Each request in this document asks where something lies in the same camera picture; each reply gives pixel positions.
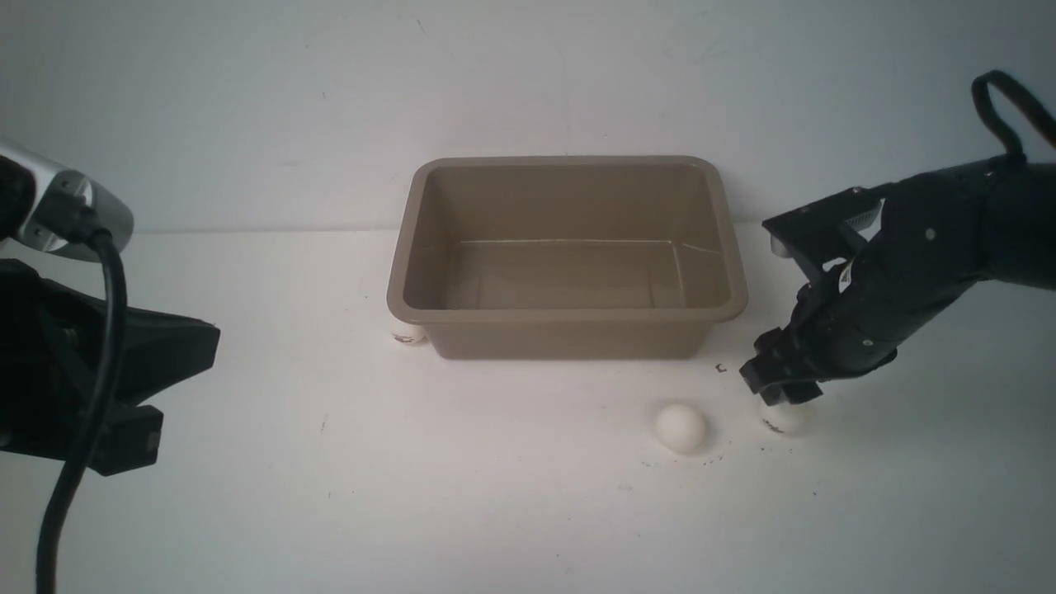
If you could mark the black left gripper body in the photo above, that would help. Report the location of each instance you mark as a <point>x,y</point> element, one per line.
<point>50,347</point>

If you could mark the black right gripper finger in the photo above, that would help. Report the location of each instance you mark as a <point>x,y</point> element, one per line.
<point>788,392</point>
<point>771,365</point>

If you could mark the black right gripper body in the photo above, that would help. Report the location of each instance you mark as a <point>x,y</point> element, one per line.
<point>931,242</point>

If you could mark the white ping-pong ball with logo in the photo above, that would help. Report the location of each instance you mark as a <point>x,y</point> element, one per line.
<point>786,419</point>

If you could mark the plain white ping-pong ball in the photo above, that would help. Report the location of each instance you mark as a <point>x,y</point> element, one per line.
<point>681,428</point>

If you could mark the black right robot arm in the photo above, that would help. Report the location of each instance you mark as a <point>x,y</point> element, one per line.
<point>1023,219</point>

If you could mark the tan plastic storage bin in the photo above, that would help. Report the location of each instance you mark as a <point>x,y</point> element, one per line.
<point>567,258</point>

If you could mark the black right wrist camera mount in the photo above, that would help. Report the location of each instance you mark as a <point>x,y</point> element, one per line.
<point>824,230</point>

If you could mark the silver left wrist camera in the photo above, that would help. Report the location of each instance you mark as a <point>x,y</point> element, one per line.
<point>55,209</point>

